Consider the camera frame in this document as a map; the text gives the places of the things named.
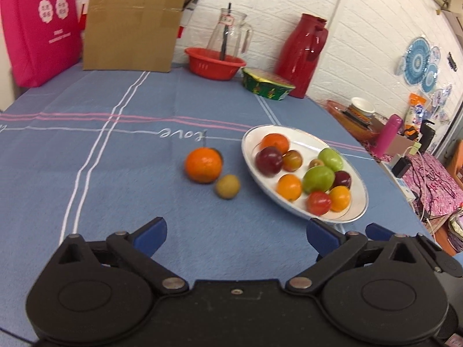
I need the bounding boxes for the yellow-orange fruit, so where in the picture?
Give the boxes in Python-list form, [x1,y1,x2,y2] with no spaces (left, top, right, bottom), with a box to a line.
[328,185,352,213]

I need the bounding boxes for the glass pitcher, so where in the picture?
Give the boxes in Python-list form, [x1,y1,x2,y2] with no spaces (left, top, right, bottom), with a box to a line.
[206,8,253,60]

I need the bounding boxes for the white plate with dark rim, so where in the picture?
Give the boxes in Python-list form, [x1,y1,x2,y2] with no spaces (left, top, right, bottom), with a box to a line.
[241,124,370,223]

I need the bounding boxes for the small green fruit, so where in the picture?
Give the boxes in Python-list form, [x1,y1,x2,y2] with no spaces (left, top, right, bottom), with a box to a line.
[318,147,344,173]

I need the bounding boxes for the black utensil in pitcher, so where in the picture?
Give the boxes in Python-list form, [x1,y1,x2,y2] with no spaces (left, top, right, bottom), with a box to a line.
[219,2,232,60]

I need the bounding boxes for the red plastic bowl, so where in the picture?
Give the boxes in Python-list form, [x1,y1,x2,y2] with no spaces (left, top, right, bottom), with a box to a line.
[184,47,247,82]

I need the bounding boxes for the blue plaid tablecloth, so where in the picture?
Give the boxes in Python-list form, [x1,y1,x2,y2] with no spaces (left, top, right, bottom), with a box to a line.
[0,61,446,344]

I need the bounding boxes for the blue patterned paper fan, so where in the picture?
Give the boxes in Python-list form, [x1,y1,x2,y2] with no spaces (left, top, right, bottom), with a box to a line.
[421,63,441,95]

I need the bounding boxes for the large green fruit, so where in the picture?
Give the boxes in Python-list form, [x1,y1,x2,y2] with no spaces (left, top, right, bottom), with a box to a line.
[302,165,336,194]

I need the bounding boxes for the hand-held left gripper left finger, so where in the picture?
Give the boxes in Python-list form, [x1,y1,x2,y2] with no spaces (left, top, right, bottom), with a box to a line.
[54,217,189,295]

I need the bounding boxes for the small yellow-red fruit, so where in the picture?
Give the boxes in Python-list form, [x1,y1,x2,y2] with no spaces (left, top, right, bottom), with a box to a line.
[282,149,303,173]

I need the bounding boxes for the orange snack packet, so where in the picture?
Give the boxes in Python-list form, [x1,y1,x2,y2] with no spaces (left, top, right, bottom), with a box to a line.
[404,93,422,128]

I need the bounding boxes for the cardboard box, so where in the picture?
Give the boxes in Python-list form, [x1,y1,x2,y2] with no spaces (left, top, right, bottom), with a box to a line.
[82,0,189,73]

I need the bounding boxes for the black charger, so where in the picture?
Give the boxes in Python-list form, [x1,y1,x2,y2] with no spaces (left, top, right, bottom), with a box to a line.
[392,156,412,179]

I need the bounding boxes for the blue patterned wall plates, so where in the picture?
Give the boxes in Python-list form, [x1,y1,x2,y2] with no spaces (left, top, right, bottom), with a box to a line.
[401,36,432,84]

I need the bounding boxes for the pink tote bag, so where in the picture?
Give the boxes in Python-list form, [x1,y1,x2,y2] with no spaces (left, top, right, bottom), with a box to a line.
[0,0,83,88]

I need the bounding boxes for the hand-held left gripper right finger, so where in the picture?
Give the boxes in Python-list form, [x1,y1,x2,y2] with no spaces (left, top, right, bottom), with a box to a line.
[286,218,421,295]

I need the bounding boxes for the small orange tangerine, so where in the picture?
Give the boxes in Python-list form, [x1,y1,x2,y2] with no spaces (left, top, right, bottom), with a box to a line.
[276,174,303,202]

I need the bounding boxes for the large orange tangerine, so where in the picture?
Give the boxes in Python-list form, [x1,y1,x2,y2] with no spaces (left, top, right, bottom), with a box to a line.
[261,133,290,155]

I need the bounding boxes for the brownish-green small fruit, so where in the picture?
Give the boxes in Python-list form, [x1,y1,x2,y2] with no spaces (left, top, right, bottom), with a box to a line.
[216,174,241,200]

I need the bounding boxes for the pink patterned cloth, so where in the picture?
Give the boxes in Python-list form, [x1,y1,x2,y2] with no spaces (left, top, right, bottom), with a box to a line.
[401,151,463,222]

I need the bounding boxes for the pink bottle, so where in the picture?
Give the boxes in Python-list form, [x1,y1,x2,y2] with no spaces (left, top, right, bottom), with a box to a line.
[376,114,403,157]

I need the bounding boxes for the green instant noodle bowl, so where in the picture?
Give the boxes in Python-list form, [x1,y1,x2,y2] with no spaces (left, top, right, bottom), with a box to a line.
[241,67,296,101]

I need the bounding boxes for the red round fruit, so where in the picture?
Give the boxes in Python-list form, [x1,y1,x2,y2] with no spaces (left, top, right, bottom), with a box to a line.
[306,191,332,216]

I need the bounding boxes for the dark red plum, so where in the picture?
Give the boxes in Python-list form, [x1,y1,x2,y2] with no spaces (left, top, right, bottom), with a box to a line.
[255,146,284,178]
[332,170,352,191]

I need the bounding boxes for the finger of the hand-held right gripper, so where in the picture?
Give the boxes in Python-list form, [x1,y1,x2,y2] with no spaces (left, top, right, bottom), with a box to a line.
[365,223,445,274]

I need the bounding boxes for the orange tangerine with stem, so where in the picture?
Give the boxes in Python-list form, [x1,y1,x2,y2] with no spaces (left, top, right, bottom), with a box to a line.
[185,134,224,184]

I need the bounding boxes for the red thermos jug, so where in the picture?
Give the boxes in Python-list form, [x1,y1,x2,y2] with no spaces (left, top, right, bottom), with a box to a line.
[274,13,329,99]

